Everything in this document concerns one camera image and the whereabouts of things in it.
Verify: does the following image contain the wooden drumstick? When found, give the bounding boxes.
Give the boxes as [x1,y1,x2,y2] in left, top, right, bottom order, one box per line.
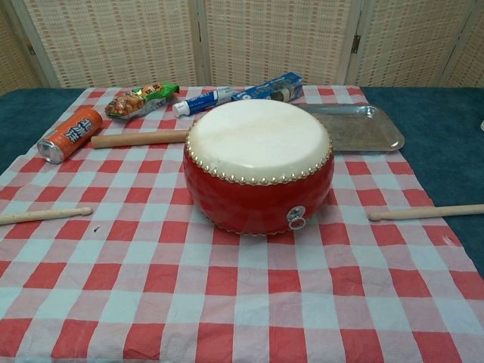
[368,203,484,222]
[0,206,93,227]

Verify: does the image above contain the red Chinese drum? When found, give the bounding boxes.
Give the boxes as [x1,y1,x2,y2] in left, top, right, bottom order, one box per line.
[183,99,334,236]

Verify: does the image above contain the red white checkered tablecloth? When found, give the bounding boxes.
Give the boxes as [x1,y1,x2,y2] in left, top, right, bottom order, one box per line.
[0,85,479,363]

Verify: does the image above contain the blue white toothpaste tube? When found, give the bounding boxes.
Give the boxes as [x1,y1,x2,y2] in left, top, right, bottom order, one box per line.
[172,86,237,119]

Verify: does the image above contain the long blue carton box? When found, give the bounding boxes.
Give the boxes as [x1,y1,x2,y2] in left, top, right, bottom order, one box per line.
[231,72,305,104]

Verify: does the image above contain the wooden rolling pin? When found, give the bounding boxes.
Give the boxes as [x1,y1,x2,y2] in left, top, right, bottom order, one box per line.
[91,129,189,150]

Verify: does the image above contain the rectangular metal tray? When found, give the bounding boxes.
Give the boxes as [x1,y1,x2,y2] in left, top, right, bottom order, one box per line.
[298,104,405,154]

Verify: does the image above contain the green snack bag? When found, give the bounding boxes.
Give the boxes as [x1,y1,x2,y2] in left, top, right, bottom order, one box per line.
[104,82,180,121]

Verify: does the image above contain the woven folding screen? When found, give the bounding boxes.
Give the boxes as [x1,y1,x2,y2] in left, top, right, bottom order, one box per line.
[0,0,484,98]

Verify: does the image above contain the orange drink can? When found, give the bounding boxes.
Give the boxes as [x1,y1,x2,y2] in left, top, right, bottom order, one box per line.
[36,107,104,165]

